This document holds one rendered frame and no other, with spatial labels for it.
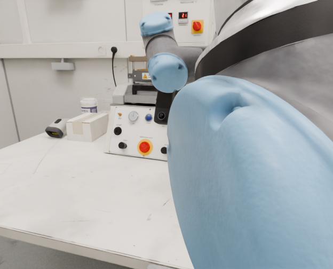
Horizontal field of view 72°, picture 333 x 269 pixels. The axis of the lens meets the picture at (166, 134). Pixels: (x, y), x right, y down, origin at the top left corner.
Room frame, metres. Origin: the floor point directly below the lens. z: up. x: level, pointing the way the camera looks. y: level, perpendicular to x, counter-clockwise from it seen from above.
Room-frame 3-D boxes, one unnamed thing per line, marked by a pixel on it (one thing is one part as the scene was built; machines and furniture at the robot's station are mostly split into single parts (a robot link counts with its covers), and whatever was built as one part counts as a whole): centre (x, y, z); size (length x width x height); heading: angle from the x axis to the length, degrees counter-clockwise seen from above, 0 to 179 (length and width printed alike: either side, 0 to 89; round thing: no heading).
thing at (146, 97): (0.99, 0.02, 0.97); 0.30 x 0.22 x 0.08; 163
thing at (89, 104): (1.23, 0.42, 0.82); 0.09 x 0.09 x 0.15
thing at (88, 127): (1.06, 0.37, 0.80); 0.19 x 0.13 x 0.09; 165
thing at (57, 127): (1.09, 0.50, 0.79); 0.20 x 0.08 x 0.08; 165
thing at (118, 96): (1.02, 0.15, 0.96); 0.25 x 0.05 x 0.07; 163
